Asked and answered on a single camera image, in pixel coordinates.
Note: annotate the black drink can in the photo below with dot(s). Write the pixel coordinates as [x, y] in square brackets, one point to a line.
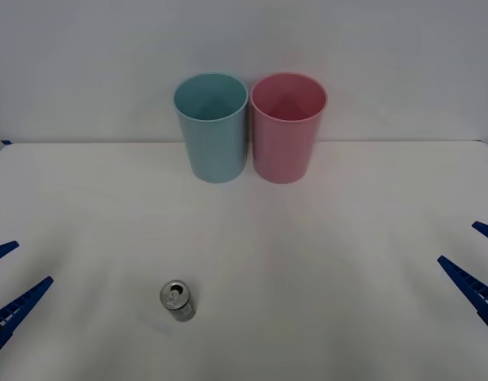
[179, 303]

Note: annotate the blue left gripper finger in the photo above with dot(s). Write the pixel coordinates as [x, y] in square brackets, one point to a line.
[1, 251]
[21, 301]

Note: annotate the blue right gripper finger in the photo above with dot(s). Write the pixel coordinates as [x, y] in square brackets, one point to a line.
[487, 230]
[471, 289]

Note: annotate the pale blue plastic bin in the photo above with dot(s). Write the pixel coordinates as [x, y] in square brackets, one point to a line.
[216, 151]

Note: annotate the pink plastic bin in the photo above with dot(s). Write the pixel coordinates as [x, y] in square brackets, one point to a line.
[283, 152]

